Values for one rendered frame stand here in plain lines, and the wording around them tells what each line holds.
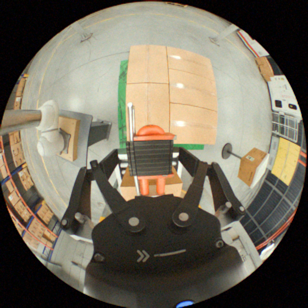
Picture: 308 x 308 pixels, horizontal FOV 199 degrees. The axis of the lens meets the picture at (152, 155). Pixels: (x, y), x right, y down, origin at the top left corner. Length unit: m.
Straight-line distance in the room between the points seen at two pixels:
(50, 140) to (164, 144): 0.69
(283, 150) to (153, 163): 7.22
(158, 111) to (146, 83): 0.30
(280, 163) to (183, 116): 6.95
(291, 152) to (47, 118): 7.86
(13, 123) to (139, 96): 0.92
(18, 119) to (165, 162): 0.63
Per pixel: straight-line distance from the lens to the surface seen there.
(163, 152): 0.16
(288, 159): 7.24
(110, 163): 0.15
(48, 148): 0.71
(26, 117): 0.62
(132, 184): 0.57
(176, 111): 0.88
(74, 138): 0.82
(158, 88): 0.90
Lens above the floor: 1.37
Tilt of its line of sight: 69 degrees down
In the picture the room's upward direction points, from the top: 168 degrees clockwise
